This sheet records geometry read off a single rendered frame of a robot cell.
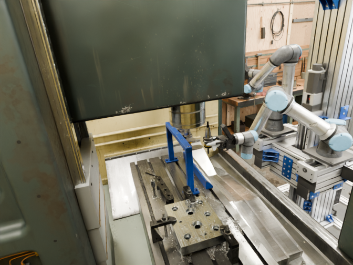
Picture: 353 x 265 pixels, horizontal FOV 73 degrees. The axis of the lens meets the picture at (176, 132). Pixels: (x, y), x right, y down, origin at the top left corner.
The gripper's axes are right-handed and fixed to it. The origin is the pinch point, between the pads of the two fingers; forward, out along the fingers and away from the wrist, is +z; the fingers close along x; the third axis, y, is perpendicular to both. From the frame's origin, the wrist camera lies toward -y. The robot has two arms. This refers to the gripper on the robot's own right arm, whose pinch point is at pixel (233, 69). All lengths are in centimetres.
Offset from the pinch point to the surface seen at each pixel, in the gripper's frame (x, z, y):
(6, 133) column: -182, -96, -46
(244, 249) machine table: -123, -110, 40
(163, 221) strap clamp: -146, -81, 25
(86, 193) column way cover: -172, -89, -16
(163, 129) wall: -85, 10, 30
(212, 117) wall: -40, -6, 33
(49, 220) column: -184, -97, -19
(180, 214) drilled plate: -136, -80, 29
